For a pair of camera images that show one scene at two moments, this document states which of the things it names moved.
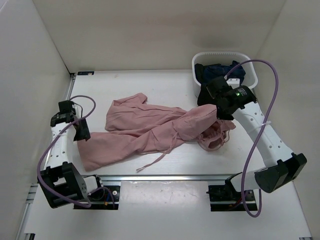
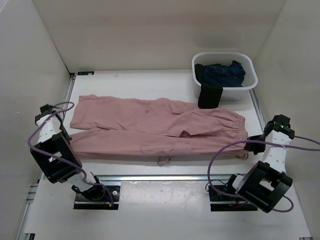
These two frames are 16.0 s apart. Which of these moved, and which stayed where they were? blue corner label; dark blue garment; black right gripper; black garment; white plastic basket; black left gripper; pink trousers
Moved: black left gripper; pink trousers; black right gripper
Stayed: white plastic basket; blue corner label; black garment; dark blue garment
